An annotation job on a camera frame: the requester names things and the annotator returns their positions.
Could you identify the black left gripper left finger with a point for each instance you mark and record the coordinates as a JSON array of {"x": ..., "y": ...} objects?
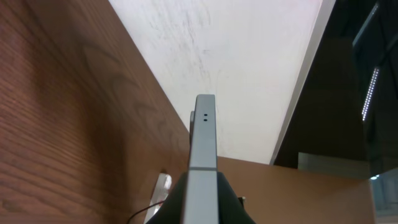
[{"x": 171, "y": 210}]

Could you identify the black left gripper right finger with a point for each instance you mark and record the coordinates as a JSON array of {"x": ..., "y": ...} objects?
[{"x": 231, "y": 211}]

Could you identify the blue Galaxy smartphone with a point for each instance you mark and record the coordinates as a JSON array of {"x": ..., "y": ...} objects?
[{"x": 200, "y": 204}]

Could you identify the white power strip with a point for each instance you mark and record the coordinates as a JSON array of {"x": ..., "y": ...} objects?
[{"x": 160, "y": 193}]

